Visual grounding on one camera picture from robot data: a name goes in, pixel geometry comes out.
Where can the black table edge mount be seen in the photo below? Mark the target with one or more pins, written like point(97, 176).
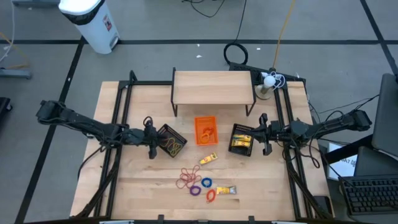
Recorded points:
point(160, 219)
point(252, 220)

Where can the black keyboard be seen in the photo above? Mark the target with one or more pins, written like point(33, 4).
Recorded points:
point(370, 194)

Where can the dark grey monitor base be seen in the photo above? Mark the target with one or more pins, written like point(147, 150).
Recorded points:
point(376, 163)

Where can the orange slotted plastic basket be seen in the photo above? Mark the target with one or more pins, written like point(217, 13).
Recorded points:
point(200, 123)

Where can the grey monitor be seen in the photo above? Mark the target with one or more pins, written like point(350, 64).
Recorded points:
point(387, 118)

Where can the black table frame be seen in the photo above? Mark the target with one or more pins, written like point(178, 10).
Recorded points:
point(146, 82)

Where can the wooden riser shelf black legs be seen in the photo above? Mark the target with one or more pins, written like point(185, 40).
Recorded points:
point(211, 87)

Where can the white paper sheet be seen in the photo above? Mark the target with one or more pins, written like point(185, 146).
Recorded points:
point(345, 168)

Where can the white bulb table lamp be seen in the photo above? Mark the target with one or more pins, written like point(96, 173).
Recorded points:
point(269, 81)

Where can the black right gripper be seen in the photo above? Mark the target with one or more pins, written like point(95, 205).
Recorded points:
point(275, 130)

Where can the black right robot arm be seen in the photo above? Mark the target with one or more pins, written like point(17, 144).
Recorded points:
point(329, 125)

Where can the white trash can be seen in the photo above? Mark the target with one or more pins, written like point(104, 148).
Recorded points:
point(93, 28)

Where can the grey floor bar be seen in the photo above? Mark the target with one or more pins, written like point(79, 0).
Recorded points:
point(15, 73)

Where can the silver frame bracket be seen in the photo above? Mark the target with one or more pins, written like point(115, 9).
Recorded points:
point(116, 222)
point(287, 222)

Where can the black phone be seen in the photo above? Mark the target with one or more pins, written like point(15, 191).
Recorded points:
point(323, 203)

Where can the black slotted plastic basket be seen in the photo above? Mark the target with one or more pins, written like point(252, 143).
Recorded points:
point(236, 152)
point(182, 139)

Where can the yellow rubber band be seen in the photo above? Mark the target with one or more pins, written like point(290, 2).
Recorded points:
point(175, 148)
point(168, 143)

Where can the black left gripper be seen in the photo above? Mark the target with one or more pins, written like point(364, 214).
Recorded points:
point(136, 136)

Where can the black floor object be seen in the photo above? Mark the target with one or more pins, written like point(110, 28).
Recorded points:
point(4, 107)

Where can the red rubber band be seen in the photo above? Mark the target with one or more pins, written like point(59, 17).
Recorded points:
point(186, 169)
point(177, 183)
point(188, 180)
point(196, 176)

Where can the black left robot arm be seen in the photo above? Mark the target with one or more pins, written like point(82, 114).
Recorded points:
point(77, 119)

